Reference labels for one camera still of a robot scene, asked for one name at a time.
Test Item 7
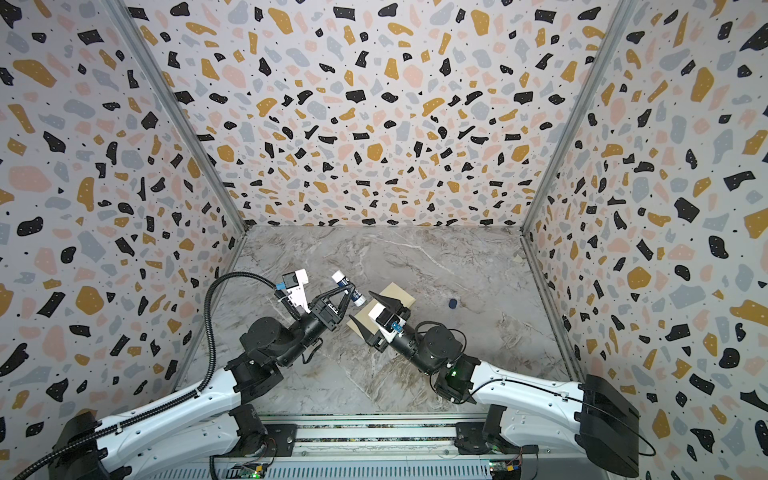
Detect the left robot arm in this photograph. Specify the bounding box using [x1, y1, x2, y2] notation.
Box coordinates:
[47, 281, 365, 479]

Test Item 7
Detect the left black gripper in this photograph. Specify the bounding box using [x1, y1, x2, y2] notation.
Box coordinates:
[276, 283, 352, 370]

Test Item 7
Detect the perforated grey cable tray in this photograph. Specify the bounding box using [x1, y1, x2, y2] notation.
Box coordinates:
[131, 460, 499, 480]

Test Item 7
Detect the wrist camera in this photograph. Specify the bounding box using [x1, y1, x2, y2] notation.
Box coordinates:
[372, 316, 403, 343]
[277, 269, 309, 315]

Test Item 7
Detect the blue white glue stick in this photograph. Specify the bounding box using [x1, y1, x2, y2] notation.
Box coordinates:
[332, 270, 366, 307]

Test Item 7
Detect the cream envelope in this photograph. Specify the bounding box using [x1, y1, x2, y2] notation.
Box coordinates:
[346, 281, 417, 337]

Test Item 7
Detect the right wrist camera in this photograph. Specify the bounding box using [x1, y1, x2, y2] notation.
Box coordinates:
[372, 316, 403, 343]

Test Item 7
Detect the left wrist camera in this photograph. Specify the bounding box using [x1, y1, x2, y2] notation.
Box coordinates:
[277, 269, 309, 315]

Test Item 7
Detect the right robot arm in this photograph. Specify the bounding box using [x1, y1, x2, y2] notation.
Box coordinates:
[351, 293, 641, 478]

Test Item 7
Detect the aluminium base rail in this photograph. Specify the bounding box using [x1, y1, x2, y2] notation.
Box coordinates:
[173, 413, 631, 463]

